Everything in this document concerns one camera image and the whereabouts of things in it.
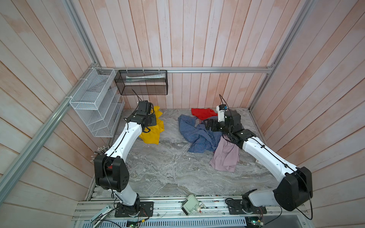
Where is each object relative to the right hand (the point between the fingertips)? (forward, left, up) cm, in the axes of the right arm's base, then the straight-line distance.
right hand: (210, 119), depth 82 cm
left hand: (+1, +36, -4) cm, 36 cm away
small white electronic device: (-41, +11, -19) cm, 47 cm away
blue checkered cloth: (+4, +8, -17) cm, 19 cm away
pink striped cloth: (-14, -11, -19) cm, 26 cm away
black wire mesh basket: (+34, +47, +2) cm, 58 cm away
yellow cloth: (-7, +33, -7) cm, 35 cm away
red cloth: (+25, -1, -22) cm, 33 cm away
